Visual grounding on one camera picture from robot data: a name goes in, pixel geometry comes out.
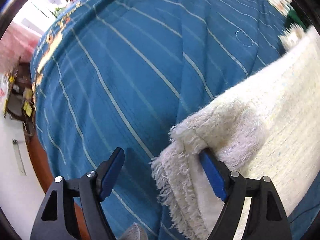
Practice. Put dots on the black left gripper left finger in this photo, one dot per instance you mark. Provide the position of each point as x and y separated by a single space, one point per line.
56 218

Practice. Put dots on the white fluffy knit garment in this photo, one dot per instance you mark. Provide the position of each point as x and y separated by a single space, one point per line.
266 125

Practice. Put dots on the grey knit sleeve cuff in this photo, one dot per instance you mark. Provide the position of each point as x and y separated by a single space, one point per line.
134 232

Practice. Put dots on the dark cluttered bedside shelf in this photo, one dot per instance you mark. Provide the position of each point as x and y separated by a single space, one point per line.
19 103

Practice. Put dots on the blue striped bed cover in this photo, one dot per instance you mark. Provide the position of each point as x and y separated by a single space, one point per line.
122 73

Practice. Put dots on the green folded garment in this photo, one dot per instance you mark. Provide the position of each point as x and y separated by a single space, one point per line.
293 18

